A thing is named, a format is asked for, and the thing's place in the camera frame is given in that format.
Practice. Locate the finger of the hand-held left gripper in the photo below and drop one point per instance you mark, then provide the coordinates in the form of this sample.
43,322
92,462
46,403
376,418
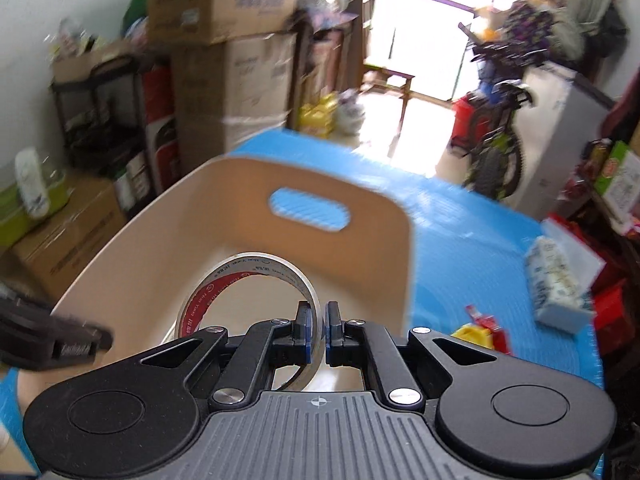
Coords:
45,335

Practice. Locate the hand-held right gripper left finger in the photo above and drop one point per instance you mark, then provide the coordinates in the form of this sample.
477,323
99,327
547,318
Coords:
306,332

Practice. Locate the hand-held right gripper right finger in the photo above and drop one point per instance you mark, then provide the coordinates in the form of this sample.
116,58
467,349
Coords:
331,332

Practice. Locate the clear tape roll red core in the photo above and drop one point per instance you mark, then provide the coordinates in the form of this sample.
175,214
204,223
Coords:
220,280

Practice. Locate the beige plastic storage bin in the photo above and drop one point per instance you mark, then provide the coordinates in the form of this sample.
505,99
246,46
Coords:
225,210

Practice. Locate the brown cardboard box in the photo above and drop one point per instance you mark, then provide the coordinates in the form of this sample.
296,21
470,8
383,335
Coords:
70,250

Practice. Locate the green plastic container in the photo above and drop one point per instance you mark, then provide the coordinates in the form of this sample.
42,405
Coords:
25,200

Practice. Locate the yellow plastic toy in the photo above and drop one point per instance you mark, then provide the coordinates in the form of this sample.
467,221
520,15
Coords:
470,335

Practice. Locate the blue silicone baking mat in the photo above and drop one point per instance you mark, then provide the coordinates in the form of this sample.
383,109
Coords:
450,240

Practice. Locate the white plastic bag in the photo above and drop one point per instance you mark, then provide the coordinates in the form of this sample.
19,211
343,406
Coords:
350,110

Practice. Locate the floral tissue pack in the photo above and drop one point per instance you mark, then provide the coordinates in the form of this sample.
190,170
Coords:
555,280

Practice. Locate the black metal shelf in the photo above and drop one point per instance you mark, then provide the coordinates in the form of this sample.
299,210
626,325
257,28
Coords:
100,110

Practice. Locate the red and white box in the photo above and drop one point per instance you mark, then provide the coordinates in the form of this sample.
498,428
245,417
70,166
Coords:
162,130

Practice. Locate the green bicycle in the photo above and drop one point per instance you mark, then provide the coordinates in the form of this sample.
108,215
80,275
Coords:
492,150

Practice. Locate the tall cardboard box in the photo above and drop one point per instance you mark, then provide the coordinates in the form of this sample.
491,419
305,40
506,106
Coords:
235,90

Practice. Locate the wooden chair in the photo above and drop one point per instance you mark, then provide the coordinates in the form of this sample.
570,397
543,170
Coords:
390,77

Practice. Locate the white chest freezer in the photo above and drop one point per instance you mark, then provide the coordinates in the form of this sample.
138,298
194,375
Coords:
560,140

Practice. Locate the green and white box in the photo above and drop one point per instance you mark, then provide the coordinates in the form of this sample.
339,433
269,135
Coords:
620,180

